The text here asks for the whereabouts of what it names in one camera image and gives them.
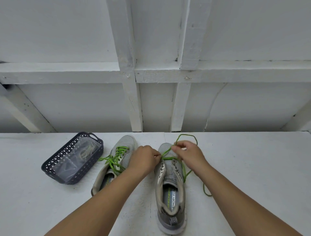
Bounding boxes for person's left hand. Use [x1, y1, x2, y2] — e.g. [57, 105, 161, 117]
[127, 145, 162, 176]

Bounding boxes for person's right hand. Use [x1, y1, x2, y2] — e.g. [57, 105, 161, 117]
[171, 141, 207, 177]

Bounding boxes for green shoelace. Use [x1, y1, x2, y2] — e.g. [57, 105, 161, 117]
[160, 134, 213, 197]
[98, 146, 129, 177]

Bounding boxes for person's right forearm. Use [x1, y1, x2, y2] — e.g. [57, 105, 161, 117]
[193, 161, 303, 236]

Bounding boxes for person's left forearm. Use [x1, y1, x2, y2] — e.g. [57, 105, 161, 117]
[45, 167, 150, 236]

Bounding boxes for grey sneaker with tied lace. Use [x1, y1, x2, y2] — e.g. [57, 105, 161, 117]
[91, 135, 138, 197]

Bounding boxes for grey sneaker with loose lace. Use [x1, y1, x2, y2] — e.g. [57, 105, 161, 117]
[155, 143, 188, 235]

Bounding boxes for tied green shoelace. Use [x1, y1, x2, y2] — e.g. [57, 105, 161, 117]
[98, 146, 129, 177]

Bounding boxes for beige shoelaces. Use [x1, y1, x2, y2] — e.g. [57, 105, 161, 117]
[76, 143, 95, 159]

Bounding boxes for clear plastic bag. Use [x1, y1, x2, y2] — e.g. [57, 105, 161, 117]
[51, 140, 103, 180]

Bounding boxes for dark blue plastic basket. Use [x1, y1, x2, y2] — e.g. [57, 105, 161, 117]
[41, 132, 104, 185]

